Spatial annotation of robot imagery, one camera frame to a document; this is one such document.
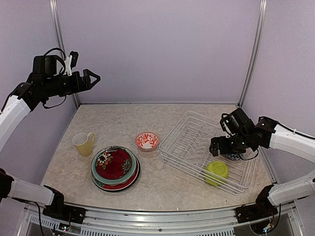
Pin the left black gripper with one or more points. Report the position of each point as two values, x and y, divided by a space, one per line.
84 84

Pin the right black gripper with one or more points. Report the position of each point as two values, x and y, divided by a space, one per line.
214 144

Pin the blue white patterned cup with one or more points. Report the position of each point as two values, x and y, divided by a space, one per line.
233 156

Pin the lime green bowl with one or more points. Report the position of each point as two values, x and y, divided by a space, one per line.
216 173

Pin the white wire dish rack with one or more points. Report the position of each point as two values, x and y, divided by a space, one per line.
186 148

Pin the yellow mug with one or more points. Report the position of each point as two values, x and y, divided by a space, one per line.
84 143

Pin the white red patterned bowl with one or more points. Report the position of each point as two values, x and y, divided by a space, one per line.
147 141

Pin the light teal floral plate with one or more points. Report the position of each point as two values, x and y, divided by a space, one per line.
120 180

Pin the black rimmed beige plate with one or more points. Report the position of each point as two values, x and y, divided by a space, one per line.
138 168

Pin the pink scalloped plate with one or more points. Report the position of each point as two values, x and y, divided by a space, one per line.
116 187

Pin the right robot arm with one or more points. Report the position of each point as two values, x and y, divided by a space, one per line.
242 133

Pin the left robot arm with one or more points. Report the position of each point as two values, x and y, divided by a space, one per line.
51 76

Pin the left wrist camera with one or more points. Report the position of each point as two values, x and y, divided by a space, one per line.
70 62

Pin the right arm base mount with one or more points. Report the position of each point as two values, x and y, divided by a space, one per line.
247 213

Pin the left aluminium corner post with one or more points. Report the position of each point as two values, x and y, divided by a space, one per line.
57 24

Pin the aluminium corner post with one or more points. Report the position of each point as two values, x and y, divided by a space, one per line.
57 24
254 53

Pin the aluminium front rail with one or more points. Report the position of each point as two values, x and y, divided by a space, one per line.
99 221

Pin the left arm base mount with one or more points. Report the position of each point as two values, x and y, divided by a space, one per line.
71 214

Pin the right aluminium corner post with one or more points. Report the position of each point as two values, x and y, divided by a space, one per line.
254 53

